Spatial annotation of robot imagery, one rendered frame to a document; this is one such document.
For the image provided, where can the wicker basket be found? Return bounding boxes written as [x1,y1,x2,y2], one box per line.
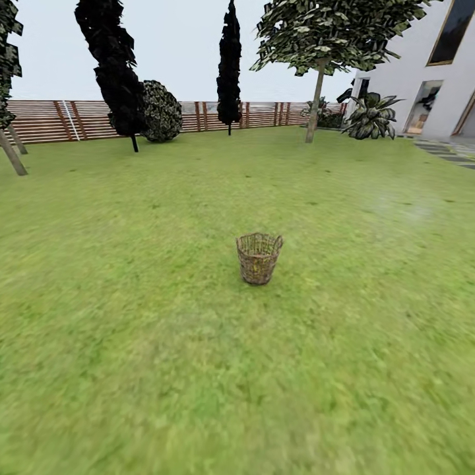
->
[236,236,284,286]

